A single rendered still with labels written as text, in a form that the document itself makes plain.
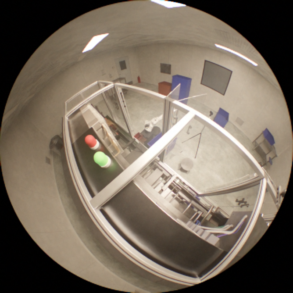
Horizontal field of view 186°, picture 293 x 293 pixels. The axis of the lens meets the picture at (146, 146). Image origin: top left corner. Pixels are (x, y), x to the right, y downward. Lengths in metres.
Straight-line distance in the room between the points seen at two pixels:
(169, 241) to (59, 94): 5.53
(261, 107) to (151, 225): 4.68
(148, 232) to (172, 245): 0.13
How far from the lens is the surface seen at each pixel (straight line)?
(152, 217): 0.40
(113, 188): 0.36
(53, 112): 5.57
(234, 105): 4.53
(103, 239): 0.45
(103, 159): 0.42
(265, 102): 4.63
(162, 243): 0.46
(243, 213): 0.96
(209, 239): 0.62
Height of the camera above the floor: 2.11
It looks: 59 degrees down
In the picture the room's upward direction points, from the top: 10 degrees counter-clockwise
